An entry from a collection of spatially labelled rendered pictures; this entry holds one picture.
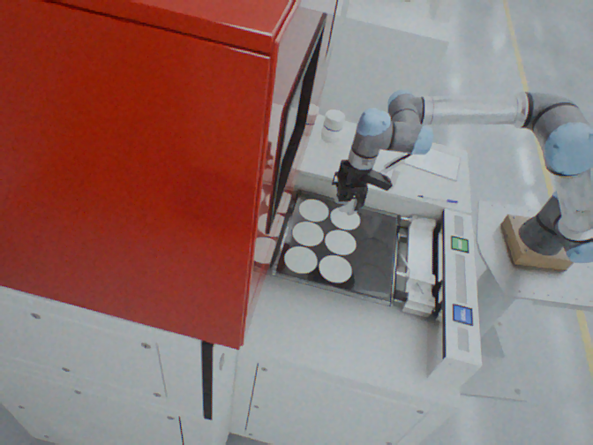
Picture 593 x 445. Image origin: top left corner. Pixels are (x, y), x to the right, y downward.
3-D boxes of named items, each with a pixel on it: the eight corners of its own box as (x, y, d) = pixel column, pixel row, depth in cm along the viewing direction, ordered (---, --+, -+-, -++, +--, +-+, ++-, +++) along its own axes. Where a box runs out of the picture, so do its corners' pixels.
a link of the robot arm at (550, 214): (565, 210, 160) (589, 182, 150) (580, 239, 151) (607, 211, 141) (533, 205, 159) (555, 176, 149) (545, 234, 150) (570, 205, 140)
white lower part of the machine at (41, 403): (36, 444, 177) (-55, 348, 116) (132, 275, 231) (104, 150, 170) (213, 494, 174) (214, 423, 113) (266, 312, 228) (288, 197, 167)
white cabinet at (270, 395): (228, 440, 187) (236, 350, 126) (282, 259, 251) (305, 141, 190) (380, 482, 184) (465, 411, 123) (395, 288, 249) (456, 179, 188)
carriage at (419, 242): (401, 312, 137) (405, 306, 135) (407, 224, 162) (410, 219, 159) (428, 319, 137) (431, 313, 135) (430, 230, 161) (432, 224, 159)
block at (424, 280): (406, 282, 141) (409, 277, 139) (407, 274, 143) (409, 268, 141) (431, 290, 141) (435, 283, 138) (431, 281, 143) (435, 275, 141)
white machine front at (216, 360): (204, 418, 113) (201, 343, 83) (281, 195, 167) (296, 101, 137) (215, 421, 113) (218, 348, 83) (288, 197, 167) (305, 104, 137)
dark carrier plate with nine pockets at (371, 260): (275, 271, 135) (275, 270, 135) (299, 193, 158) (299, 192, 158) (388, 301, 134) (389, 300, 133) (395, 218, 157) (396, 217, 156)
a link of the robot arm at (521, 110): (572, 79, 123) (388, 80, 125) (588, 101, 115) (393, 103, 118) (555, 116, 131) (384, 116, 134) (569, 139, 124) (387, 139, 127)
